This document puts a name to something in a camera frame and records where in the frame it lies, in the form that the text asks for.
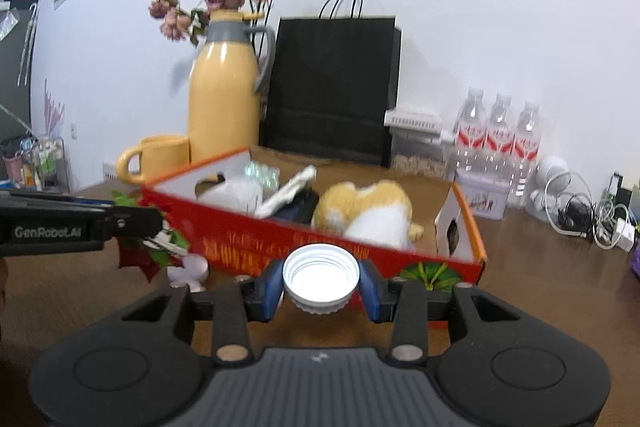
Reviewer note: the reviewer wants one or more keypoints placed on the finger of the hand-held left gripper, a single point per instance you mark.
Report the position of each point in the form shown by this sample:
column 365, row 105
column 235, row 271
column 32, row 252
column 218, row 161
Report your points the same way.
column 135, row 222
column 65, row 201

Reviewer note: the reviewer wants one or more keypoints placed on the clear plastic bottle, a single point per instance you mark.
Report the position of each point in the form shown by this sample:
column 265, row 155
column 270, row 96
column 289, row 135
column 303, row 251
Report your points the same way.
column 232, row 194

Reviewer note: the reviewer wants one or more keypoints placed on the dark board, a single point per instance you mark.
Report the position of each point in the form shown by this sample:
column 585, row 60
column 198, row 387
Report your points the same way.
column 12, row 72

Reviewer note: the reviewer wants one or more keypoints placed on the purple wall decal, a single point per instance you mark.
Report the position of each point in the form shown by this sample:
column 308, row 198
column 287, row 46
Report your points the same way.
column 52, row 109

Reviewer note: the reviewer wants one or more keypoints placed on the black upright device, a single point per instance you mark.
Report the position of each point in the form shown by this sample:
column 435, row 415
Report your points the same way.
column 620, row 189

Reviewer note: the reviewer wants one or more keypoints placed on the white charger plug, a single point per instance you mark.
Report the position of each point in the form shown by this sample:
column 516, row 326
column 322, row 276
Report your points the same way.
column 625, row 234

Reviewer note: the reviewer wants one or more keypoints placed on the iridescent plastic wrap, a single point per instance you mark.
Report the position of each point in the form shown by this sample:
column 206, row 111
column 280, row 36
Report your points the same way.
column 262, row 174

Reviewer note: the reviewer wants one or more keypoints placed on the red cardboard box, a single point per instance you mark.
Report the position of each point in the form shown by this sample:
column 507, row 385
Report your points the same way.
column 250, row 237

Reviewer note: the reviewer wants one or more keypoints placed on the purple tissue pack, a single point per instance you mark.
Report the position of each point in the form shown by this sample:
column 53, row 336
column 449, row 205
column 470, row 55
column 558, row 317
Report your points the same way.
column 637, row 259

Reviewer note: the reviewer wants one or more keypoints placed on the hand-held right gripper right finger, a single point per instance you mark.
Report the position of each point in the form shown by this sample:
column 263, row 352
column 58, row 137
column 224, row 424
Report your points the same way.
column 372, row 289

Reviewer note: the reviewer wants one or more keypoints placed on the clear container of nuts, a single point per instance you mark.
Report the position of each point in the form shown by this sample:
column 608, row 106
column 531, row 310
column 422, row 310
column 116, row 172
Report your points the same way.
column 415, row 162

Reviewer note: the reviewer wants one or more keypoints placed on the yellow thermos jug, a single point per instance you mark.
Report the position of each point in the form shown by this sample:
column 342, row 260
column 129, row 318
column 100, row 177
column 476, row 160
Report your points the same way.
column 222, row 97

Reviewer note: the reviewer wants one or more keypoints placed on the white round mini fan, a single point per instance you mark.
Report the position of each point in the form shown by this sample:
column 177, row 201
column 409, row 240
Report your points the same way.
column 550, row 169

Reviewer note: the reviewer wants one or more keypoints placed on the grey metal tin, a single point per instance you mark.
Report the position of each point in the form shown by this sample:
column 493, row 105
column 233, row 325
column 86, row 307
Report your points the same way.
column 482, row 197

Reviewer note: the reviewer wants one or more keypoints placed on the black paper bag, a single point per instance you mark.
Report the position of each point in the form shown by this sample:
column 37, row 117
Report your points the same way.
column 330, row 82

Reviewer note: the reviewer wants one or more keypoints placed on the yellow and white plush toy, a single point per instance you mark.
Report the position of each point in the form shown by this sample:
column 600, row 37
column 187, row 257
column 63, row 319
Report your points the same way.
column 370, row 212

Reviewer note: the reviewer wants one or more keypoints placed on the white flat device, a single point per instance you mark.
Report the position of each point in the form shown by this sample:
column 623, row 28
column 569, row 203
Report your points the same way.
column 412, row 119

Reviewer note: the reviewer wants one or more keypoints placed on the white bottle cap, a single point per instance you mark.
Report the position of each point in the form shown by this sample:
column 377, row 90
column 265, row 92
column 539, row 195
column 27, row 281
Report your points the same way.
column 320, row 279

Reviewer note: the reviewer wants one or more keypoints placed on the yellow mug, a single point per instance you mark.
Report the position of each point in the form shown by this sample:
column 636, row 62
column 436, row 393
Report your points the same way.
column 165, row 157

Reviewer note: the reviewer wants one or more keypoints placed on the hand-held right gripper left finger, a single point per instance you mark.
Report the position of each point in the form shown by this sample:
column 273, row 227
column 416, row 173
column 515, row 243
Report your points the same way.
column 272, row 289

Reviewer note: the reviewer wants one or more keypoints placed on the black power adapter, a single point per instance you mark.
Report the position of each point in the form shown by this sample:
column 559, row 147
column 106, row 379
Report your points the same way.
column 575, row 212

